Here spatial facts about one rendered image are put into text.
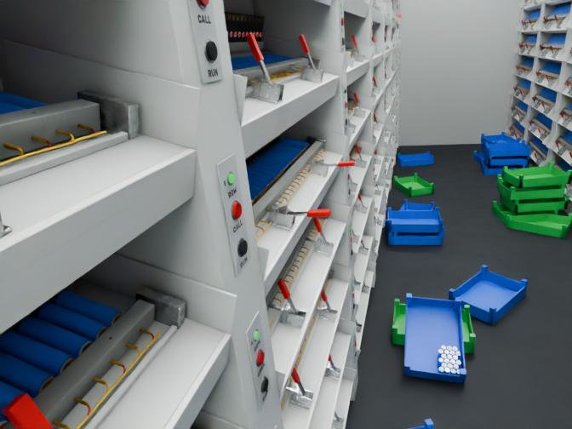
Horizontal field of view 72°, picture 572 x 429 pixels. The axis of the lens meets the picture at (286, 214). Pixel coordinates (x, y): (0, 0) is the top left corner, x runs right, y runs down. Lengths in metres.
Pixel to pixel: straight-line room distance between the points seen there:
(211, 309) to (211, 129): 0.18
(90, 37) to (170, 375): 0.29
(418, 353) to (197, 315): 1.28
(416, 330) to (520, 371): 0.37
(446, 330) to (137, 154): 1.49
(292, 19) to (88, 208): 0.84
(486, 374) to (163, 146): 1.49
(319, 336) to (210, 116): 0.72
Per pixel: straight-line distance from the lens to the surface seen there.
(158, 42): 0.35
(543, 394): 1.66
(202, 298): 0.41
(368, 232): 1.89
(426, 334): 1.67
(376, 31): 2.40
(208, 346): 0.41
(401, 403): 1.52
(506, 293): 2.10
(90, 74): 0.39
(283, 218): 0.61
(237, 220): 0.41
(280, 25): 1.04
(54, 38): 0.41
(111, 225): 0.27
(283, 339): 0.70
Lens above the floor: 1.13
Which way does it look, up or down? 23 degrees down
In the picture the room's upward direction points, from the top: 6 degrees counter-clockwise
